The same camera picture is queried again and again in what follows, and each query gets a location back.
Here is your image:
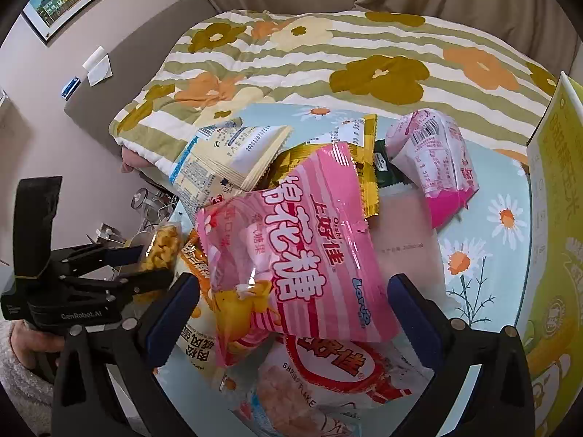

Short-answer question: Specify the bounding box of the red and white shrimp chips packet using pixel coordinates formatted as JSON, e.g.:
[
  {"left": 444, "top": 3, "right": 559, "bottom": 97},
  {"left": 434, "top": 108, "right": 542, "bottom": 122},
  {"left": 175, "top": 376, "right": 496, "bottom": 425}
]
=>
[{"left": 228, "top": 332, "right": 420, "bottom": 437}]

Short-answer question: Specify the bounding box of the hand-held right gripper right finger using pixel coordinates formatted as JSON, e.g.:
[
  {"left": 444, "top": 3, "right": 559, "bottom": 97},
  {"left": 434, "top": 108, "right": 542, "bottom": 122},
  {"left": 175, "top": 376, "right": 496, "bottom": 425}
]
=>
[{"left": 386, "top": 273, "right": 536, "bottom": 437}]

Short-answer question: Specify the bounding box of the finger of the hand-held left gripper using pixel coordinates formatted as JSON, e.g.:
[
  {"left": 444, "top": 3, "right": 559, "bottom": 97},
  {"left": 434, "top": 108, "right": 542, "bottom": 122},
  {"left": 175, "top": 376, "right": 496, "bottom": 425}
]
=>
[
  {"left": 49, "top": 243, "right": 147, "bottom": 278},
  {"left": 59, "top": 268, "right": 176, "bottom": 303}
]

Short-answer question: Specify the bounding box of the yellow snack packet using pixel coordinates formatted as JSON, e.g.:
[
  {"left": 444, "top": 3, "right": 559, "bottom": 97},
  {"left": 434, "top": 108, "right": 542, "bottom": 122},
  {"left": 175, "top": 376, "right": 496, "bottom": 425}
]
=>
[{"left": 264, "top": 116, "right": 381, "bottom": 221}]

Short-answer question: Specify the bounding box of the orange and white snack packet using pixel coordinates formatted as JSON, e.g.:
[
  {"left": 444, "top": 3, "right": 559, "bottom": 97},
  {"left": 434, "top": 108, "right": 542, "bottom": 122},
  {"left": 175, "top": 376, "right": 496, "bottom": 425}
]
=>
[{"left": 175, "top": 230, "right": 238, "bottom": 392}]

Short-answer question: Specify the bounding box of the pink cloth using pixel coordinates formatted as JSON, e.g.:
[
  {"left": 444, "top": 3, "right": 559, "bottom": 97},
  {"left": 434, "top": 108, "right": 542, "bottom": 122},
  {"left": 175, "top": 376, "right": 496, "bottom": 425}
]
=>
[{"left": 119, "top": 148, "right": 151, "bottom": 174}]

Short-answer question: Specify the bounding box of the green cardboard box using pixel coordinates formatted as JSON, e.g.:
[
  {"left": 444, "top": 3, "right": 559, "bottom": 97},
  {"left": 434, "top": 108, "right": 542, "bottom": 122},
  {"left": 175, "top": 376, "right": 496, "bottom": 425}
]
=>
[{"left": 519, "top": 71, "right": 583, "bottom": 433}]

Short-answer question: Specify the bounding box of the person's left forearm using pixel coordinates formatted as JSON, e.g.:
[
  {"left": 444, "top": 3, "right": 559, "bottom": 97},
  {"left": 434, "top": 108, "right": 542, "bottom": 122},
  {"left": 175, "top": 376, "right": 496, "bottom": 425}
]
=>
[{"left": 0, "top": 319, "right": 58, "bottom": 426}]

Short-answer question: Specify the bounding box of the pink striped marshmallow packet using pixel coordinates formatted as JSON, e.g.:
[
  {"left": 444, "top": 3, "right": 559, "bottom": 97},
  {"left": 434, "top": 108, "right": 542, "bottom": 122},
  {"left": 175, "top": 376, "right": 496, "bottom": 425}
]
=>
[{"left": 195, "top": 142, "right": 402, "bottom": 367}]

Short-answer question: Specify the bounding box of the small pink barcode packet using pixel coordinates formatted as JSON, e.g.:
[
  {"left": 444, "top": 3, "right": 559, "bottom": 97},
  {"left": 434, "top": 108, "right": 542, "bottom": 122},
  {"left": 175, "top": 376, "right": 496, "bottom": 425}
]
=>
[{"left": 385, "top": 108, "right": 480, "bottom": 229}]

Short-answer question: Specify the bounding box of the clear bag of yellow snacks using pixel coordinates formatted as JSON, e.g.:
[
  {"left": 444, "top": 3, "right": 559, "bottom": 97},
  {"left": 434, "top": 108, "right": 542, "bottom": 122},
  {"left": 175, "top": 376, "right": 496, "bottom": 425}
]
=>
[{"left": 137, "top": 222, "right": 183, "bottom": 274}]

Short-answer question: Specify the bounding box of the white paper sheet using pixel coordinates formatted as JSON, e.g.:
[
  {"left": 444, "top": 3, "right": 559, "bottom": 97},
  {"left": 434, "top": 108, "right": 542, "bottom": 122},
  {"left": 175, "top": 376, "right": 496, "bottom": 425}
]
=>
[{"left": 83, "top": 47, "right": 112, "bottom": 86}]

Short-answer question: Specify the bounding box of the green striped floral blanket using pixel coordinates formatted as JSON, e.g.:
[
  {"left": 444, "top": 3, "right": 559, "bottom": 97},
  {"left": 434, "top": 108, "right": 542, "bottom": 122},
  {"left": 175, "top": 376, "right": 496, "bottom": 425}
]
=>
[{"left": 108, "top": 9, "right": 559, "bottom": 178}]

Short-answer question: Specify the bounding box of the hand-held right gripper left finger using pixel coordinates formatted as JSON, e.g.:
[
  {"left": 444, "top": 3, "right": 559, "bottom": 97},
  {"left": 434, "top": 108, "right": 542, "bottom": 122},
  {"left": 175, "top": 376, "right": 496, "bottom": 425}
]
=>
[{"left": 50, "top": 272, "right": 215, "bottom": 437}]

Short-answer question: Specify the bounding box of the pinkish-brown packet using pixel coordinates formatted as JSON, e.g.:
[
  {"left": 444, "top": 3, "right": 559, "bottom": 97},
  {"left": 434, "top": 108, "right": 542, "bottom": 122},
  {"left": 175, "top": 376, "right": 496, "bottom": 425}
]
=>
[{"left": 367, "top": 186, "right": 449, "bottom": 310}]

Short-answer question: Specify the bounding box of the cream and blue snack packet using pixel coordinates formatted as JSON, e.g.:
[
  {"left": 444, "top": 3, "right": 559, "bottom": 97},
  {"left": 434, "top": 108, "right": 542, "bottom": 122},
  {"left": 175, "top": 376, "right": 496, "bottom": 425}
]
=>
[{"left": 169, "top": 118, "right": 293, "bottom": 210}]

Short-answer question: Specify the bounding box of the person's left hand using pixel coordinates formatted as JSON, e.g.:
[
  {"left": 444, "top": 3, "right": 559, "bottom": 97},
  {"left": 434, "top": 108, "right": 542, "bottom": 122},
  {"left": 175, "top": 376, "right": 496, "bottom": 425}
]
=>
[{"left": 13, "top": 321, "right": 64, "bottom": 366}]

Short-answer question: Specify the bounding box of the daisy print tablecloth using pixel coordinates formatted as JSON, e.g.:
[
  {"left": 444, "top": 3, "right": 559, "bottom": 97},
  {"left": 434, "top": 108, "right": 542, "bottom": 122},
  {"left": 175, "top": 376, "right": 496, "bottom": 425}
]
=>
[{"left": 173, "top": 102, "right": 543, "bottom": 437}]

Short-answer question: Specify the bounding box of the dark green snack packet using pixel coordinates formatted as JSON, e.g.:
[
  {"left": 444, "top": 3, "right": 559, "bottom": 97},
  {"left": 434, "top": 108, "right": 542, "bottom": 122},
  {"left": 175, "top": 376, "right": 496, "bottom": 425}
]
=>
[{"left": 373, "top": 141, "right": 413, "bottom": 188}]

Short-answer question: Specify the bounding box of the grey bed headboard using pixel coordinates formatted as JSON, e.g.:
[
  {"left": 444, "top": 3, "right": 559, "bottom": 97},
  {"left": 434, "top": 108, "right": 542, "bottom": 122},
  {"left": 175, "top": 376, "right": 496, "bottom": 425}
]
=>
[{"left": 64, "top": 7, "right": 228, "bottom": 165}]

